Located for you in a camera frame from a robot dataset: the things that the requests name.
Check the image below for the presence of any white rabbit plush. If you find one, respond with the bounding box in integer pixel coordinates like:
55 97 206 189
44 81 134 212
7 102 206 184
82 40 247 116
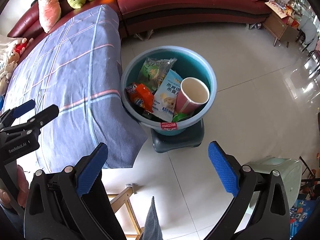
0 62 17 95

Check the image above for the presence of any wooden side table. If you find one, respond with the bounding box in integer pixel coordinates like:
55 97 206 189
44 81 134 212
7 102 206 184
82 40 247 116
262 12 299 48

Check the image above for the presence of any plaid purple tablecloth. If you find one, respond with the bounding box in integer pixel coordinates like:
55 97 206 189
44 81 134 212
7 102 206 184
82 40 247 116
3 5 147 173

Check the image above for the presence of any green pastry clear wrapper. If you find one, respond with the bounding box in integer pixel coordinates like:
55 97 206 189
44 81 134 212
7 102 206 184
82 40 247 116
137 57 177 93

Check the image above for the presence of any blue toy box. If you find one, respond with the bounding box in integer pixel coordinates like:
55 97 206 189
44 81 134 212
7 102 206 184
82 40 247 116
290 199 318 239

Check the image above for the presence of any teal trash bucket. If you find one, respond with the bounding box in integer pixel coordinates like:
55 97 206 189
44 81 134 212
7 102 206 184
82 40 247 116
120 46 217 136

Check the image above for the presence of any orange snack packet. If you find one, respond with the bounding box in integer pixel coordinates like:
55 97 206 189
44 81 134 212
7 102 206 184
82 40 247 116
125 83 154 113

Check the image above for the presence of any dark grey stool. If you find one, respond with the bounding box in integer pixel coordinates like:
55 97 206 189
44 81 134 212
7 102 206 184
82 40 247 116
151 119 204 153

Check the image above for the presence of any pink paper cup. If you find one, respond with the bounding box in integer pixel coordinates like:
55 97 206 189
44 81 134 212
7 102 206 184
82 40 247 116
175 77 210 114

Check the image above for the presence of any dark red leather sofa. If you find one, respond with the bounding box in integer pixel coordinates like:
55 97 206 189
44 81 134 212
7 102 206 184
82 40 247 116
8 0 271 54

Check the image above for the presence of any light blue snack bag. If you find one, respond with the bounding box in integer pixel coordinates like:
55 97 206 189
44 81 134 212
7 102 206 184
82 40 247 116
152 69 183 122

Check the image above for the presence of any pink plush toy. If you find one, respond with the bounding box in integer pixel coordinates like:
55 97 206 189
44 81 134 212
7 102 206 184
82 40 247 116
38 0 61 33

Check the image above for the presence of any small green white cup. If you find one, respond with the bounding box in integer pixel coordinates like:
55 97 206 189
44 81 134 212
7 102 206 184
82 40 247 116
172 113 190 122

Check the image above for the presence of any pale green plastic stool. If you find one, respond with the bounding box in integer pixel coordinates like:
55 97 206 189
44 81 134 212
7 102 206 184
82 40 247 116
246 156 302 207

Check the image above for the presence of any person's left hand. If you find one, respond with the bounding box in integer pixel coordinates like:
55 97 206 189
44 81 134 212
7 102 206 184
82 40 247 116
1 165 29 209

